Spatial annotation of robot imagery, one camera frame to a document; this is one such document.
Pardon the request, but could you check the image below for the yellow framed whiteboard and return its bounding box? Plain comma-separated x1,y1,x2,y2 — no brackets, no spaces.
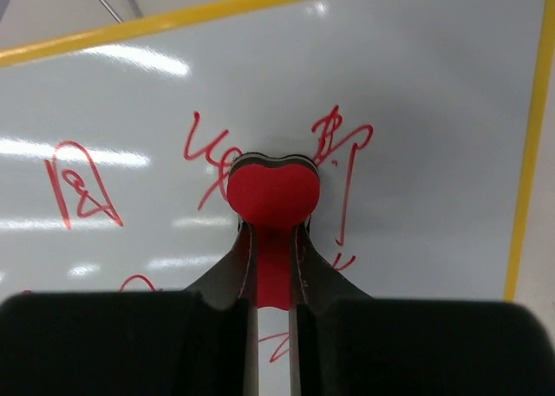
1,0,554,395

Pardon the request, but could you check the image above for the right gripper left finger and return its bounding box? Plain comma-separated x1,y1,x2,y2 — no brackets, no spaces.
1,223,258,395

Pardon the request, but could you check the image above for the red bone-shaped eraser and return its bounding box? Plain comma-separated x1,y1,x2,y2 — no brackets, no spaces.
226,153,321,310

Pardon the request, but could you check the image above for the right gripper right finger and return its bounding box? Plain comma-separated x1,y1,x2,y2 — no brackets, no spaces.
290,225,554,395

